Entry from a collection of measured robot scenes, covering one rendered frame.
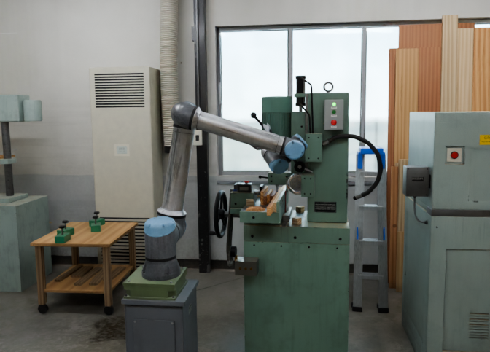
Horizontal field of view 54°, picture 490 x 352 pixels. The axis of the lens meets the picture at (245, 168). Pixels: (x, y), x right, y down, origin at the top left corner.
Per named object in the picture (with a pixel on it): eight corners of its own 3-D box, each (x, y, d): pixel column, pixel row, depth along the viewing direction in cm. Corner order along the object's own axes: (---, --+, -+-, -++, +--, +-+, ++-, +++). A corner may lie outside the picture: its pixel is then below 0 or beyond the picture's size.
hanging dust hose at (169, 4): (165, 151, 422) (160, -13, 405) (184, 151, 420) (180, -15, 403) (160, 153, 405) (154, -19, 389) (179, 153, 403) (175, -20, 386)
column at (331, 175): (308, 213, 290) (309, 94, 281) (345, 215, 286) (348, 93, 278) (307, 222, 268) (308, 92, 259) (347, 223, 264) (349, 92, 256)
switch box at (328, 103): (324, 129, 260) (324, 100, 258) (343, 129, 259) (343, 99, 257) (324, 130, 254) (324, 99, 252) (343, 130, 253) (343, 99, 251)
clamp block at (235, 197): (235, 202, 290) (235, 188, 289) (257, 203, 287) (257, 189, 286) (230, 208, 275) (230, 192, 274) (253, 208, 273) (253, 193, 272)
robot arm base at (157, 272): (171, 282, 224) (170, 261, 223) (135, 279, 229) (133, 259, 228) (186, 269, 243) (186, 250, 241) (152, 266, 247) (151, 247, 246)
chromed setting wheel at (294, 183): (286, 194, 268) (286, 172, 266) (309, 194, 266) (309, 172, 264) (286, 194, 265) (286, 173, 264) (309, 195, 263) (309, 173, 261)
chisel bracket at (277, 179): (269, 185, 284) (269, 170, 283) (292, 185, 281) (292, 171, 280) (267, 186, 277) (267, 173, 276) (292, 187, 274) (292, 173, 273)
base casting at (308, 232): (255, 222, 307) (255, 208, 306) (346, 225, 298) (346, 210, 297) (243, 241, 264) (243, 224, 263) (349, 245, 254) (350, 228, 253)
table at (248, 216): (241, 201, 312) (241, 192, 312) (288, 202, 307) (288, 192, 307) (222, 221, 253) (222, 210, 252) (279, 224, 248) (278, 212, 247)
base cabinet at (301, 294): (255, 327, 316) (254, 222, 308) (344, 333, 306) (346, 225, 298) (243, 362, 272) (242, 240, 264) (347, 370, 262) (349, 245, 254)
